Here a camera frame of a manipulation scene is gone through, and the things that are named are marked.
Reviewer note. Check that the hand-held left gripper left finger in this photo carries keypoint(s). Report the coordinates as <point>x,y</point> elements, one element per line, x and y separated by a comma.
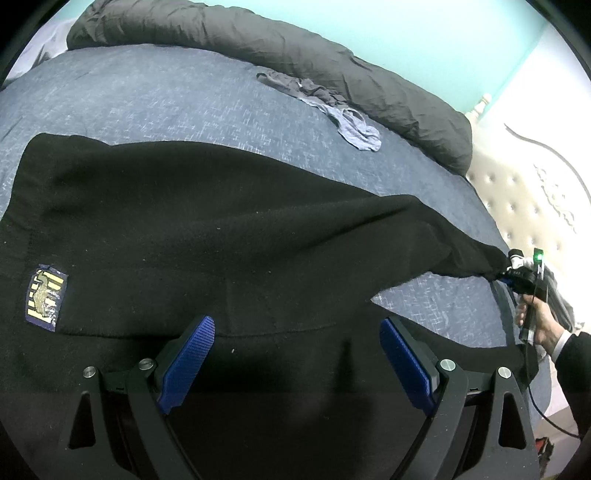
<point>189,360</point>

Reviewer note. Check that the grey duvet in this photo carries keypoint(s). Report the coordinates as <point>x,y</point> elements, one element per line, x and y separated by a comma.
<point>277,46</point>

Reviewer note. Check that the beige tufted headboard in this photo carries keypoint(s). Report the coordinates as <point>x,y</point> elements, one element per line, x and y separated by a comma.
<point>508,184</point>

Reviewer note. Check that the person's right hand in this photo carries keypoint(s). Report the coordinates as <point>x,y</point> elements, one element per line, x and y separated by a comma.
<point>547,323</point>

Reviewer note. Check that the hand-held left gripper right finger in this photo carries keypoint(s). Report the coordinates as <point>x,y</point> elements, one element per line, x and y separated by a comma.
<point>406,364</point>

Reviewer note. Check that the black sweatshirt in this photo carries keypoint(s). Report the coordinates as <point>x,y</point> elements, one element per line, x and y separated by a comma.
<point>231,230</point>

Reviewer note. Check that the pale lavender bed sheet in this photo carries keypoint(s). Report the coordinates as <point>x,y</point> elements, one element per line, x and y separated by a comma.
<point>41,50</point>

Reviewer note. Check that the blue-grey underwear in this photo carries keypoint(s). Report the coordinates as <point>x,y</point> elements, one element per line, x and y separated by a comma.
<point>360,134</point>

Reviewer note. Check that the red and black object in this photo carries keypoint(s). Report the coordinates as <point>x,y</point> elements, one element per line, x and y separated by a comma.
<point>545,450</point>

